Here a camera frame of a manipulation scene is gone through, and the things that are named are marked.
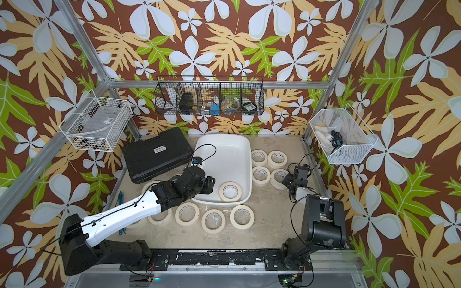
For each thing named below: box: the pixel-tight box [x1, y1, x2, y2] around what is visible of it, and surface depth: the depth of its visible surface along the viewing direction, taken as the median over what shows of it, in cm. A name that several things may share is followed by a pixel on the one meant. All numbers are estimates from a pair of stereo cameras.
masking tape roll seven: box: [174, 201, 200, 227], surface depth 84 cm
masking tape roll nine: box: [201, 208, 226, 234], surface depth 83 cm
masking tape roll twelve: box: [229, 204, 256, 230], surface depth 86 cm
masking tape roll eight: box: [250, 149, 269, 168], surface depth 109 cm
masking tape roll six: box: [270, 168, 290, 191], surface depth 100 cm
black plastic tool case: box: [121, 127, 194, 185], surface depth 103 cm
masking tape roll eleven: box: [219, 181, 242, 203], surface depth 95 cm
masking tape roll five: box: [267, 150, 289, 170], surface depth 109 cm
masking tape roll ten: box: [252, 165, 272, 187], surface depth 98 cm
